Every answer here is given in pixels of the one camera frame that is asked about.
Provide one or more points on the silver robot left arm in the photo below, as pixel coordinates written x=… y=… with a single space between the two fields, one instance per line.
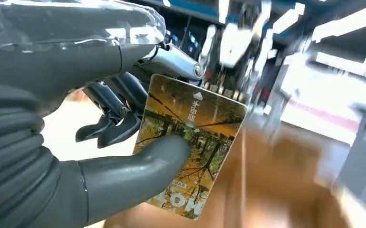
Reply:
x=19 y=170

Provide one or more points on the yellow autumn trees card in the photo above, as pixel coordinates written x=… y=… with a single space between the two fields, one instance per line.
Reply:
x=198 y=135

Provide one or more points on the wooden card box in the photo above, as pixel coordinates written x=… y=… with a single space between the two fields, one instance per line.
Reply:
x=265 y=188

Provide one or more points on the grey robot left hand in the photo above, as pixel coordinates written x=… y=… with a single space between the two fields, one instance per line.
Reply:
x=76 y=50

